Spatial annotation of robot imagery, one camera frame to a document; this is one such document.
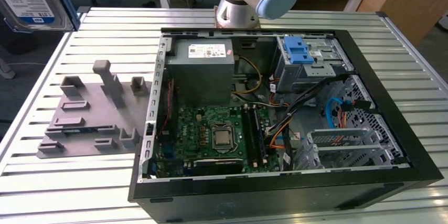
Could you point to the metal disk bay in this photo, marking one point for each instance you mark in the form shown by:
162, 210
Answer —
349, 148

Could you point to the silver CPU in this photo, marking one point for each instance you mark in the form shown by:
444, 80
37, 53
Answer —
222, 138

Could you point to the green motherboard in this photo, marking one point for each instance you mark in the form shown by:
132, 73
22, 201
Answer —
224, 113

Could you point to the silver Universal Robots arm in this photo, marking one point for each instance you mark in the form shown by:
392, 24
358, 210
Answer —
237, 11

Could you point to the black RAM stick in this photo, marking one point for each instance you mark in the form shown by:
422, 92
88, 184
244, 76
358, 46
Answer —
258, 134

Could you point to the black graphics card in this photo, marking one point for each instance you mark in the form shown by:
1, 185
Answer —
216, 165

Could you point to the black PC case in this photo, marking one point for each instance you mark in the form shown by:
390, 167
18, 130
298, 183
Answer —
280, 197

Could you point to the metal optical drive cage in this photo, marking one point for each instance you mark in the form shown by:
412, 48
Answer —
290, 77

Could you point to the white table leg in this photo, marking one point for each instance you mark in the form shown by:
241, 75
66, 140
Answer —
6, 72

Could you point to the grey parts rack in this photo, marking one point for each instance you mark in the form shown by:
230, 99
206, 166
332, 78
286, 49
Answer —
94, 119

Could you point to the grey power supply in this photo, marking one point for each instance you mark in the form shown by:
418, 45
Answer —
198, 82

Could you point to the blue drive latch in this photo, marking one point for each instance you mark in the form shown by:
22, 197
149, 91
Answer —
297, 51

